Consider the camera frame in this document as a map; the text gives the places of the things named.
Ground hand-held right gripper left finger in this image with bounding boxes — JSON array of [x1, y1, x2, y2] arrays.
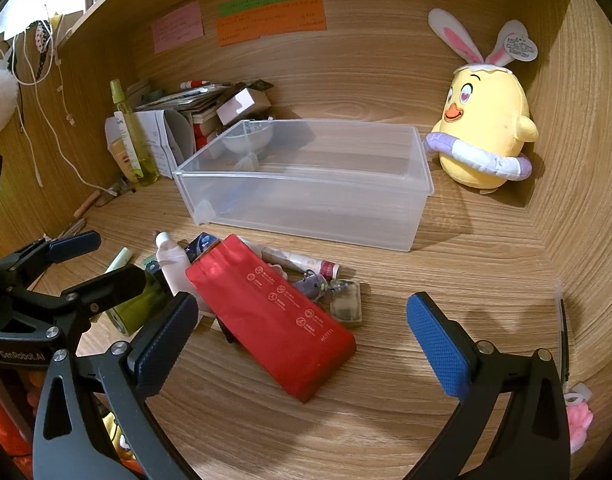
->
[[32, 291, 200, 480]]

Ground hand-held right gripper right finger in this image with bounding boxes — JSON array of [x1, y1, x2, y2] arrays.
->
[[403, 291, 572, 480]]

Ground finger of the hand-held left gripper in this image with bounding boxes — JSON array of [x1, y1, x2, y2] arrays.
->
[[0, 230, 103, 292], [61, 262, 149, 322]]

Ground olive green bottle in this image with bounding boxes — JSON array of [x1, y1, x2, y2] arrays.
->
[[106, 270, 174, 337]]

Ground pink bottle with white cap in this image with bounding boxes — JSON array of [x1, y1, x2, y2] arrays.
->
[[155, 231, 212, 317]]

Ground clear case keychain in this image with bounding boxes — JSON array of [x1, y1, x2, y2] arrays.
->
[[328, 278, 363, 328]]

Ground red pouch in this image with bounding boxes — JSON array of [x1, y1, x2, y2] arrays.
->
[[185, 233, 358, 404]]

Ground black bottle with purple cap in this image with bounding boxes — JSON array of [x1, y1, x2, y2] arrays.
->
[[292, 270, 332, 303]]

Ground clear plastic storage box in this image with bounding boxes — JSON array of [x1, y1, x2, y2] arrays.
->
[[172, 119, 434, 253]]

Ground metal tweezers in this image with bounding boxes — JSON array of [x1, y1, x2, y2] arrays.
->
[[56, 217, 87, 241]]

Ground light green tube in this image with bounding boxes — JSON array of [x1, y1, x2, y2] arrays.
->
[[104, 247, 134, 275]]

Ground wooden stick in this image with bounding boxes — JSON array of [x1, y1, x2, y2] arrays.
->
[[73, 190, 103, 218]]

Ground dark blue packet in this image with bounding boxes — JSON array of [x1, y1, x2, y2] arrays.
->
[[183, 232, 221, 264]]

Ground cream lotion tube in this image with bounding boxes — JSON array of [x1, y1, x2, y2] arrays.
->
[[105, 115, 142, 184]]

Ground yellow-green spray bottle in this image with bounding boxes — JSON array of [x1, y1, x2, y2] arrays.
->
[[109, 78, 160, 187]]

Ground white paper carton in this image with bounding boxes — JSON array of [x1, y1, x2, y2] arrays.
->
[[133, 109, 195, 176]]

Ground white tube with red cap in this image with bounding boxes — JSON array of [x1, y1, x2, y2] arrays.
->
[[258, 245, 341, 277]]

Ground pink plush charm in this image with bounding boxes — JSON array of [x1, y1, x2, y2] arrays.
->
[[563, 382, 594, 456]]

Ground red book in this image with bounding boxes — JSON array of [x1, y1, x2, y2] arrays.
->
[[192, 110, 222, 151]]

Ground stack of books and papers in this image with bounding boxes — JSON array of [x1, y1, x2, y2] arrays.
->
[[136, 80, 274, 136]]

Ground clear glass bowl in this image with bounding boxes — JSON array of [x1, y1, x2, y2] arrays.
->
[[221, 122, 275, 157]]

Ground small white cardboard box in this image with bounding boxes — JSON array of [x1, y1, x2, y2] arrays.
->
[[216, 87, 273, 126]]

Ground yellow chick plush toy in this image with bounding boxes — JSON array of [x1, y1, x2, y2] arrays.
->
[[423, 8, 541, 196]]

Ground pink sticky note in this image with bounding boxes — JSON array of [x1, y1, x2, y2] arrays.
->
[[151, 1, 205, 55]]

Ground orange sticky note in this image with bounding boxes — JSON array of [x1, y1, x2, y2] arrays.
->
[[215, 0, 328, 48]]

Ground green sticky note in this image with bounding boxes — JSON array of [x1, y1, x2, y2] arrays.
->
[[218, 0, 294, 17]]

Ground white hanging cables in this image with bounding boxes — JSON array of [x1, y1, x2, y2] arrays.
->
[[8, 5, 119, 197]]

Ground black white strap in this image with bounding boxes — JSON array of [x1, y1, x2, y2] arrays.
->
[[556, 282, 572, 386]]

